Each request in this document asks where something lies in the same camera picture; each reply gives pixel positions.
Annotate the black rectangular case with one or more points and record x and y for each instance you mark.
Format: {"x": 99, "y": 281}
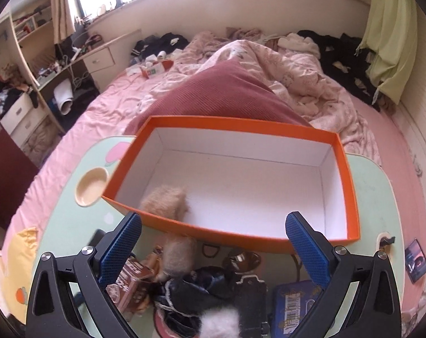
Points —
{"x": 251, "y": 302}

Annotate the white paper roll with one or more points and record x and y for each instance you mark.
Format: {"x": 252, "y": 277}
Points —
{"x": 63, "y": 95}

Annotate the dark red door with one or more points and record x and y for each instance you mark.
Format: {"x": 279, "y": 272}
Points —
{"x": 5, "y": 169}

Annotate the dark photo card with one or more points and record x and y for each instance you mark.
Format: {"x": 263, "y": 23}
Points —
{"x": 417, "y": 260}

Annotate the orange tissue box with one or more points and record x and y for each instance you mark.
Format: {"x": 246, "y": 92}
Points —
{"x": 156, "y": 68}

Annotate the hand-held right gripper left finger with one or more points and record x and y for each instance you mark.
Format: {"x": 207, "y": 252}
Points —
{"x": 123, "y": 250}

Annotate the white drawer cabinet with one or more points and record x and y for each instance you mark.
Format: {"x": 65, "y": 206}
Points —
{"x": 98, "y": 60}

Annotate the brown glossy hair clip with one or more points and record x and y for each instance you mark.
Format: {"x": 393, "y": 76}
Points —
{"x": 242, "y": 260}

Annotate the orange cardboard box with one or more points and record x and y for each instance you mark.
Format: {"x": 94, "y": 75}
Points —
{"x": 234, "y": 190}

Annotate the green cartoon printed desktop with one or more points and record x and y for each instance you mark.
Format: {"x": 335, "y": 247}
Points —
{"x": 68, "y": 225}

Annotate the tan fluffy pompom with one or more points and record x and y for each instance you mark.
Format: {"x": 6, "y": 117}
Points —
{"x": 163, "y": 202}
{"x": 179, "y": 253}

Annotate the maroon ribbed pillow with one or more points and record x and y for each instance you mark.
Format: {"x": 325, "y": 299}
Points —
{"x": 227, "y": 95}

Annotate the blue barcode packet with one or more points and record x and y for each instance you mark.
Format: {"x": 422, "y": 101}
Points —
{"x": 293, "y": 306}

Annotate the pink printed quilt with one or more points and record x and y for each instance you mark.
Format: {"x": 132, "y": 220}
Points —
{"x": 304, "y": 74}

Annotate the white garment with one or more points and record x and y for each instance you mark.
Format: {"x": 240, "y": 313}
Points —
{"x": 301, "y": 44}

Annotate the light green curtain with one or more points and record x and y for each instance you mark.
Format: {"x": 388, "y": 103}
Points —
{"x": 392, "y": 35}

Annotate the beige curtain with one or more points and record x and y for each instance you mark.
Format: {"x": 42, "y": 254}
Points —
{"x": 63, "y": 7}

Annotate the brown snack packet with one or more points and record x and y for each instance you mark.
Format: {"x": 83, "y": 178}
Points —
{"x": 135, "y": 274}

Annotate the white fluffy pompom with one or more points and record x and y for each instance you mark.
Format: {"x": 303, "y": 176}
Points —
{"x": 220, "y": 324}

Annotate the black lace-trimmed cloth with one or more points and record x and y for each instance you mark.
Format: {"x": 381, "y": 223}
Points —
{"x": 198, "y": 285}

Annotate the black and white clothes pile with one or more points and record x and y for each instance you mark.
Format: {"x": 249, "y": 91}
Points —
{"x": 163, "y": 42}

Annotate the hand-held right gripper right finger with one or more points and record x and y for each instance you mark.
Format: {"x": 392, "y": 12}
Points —
{"x": 308, "y": 253}

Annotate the cream wall shelf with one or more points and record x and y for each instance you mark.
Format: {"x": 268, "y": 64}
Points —
{"x": 22, "y": 56}

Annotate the white storage drawers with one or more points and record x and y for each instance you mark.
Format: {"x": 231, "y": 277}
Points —
{"x": 17, "y": 112}

